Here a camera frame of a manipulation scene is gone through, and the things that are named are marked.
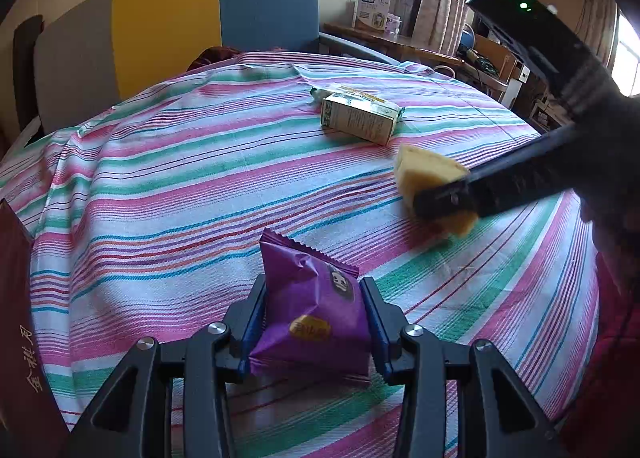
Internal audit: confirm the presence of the maroon box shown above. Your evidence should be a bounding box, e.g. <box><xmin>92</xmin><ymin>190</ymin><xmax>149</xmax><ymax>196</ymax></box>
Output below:
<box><xmin>0</xmin><ymin>198</ymin><xmax>71</xmax><ymax>458</ymax></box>

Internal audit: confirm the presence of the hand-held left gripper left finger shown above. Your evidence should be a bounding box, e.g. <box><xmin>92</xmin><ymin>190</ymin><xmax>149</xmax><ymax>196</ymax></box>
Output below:
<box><xmin>65</xmin><ymin>274</ymin><xmax>268</xmax><ymax>458</ymax></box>

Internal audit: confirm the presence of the large purple snack packet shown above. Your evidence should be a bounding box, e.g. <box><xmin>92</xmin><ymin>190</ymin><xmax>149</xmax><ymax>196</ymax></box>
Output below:
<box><xmin>248</xmin><ymin>228</ymin><xmax>374</xmax><ymax>387</ymax></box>

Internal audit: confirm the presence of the cardboard box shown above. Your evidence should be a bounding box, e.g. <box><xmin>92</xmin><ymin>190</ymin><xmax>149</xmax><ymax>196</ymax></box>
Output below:
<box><xmin>472</xmin><ymin>33</ymin><xmax>519</xmax><ymax>80</ymax></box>

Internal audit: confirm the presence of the large yellow sponge block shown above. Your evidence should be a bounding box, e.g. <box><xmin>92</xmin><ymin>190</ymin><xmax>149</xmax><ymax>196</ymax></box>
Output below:
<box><xmin>393</xmin><ymin>144</ymin><xmax>479</xmax><ymax>239</ymax></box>

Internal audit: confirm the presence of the dark red cloth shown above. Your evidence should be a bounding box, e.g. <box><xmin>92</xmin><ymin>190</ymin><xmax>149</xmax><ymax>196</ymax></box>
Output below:
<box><xmin>187</xmin><ymin>46</ymin><xmax>297</xmax><ymax>71</ymax></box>

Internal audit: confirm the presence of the wooden desk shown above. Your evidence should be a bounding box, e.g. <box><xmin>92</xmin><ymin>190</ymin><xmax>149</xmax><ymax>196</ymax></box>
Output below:
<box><xmin>322</xmin><ymin>22</ymin><xmax>463</xmax><ymax>70</ymax></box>

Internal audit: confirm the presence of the striped tablecloth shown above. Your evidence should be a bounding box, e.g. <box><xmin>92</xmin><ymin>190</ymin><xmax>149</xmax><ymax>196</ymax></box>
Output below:
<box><xmin>0</xmin><ymin>51</ymin><xmax>601</xmax><ymax>458</ymax></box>

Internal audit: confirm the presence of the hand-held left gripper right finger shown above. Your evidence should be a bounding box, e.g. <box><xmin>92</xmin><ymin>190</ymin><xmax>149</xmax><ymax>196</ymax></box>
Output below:
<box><xmin>360</xmin><ymin>275</ymin><xmax>571</xmax><ymax>458</ymax></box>

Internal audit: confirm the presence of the grey yellow blue chair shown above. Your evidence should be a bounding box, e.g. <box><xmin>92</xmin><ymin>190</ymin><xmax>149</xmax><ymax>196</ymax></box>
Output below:
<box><xmin>34</xmin><ymin>0</ymin><xmax>321</xmax><ymax>135</ymax></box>

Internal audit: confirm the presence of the white printed carton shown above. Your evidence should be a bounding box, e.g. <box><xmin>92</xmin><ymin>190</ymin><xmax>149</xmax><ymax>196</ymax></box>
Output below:
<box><xmin>354</xmin><ymin>0</ymin><xmax>394</xmax><ymax>32</ymax></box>

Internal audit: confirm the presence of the green and gold carton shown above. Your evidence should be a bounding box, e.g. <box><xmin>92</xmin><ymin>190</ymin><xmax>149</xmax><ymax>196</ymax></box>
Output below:
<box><xmin>320</xmin><ymin>91</ymin><xmax>405</xmax><ymax>147</ymax></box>

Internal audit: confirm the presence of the yellow and white snack packet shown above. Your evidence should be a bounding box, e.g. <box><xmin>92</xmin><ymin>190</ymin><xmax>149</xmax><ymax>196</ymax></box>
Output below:
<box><xmin>307</xmin><ymin>83</ymin><xmax>392</xmax><ymax>106</ymax></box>

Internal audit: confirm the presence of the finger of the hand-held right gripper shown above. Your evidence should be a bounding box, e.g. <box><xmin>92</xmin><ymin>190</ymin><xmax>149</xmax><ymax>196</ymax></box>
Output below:
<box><xmin>412</xmin><ymin>123</ymin><xmax>585</xmax><ymax>220</ymax></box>

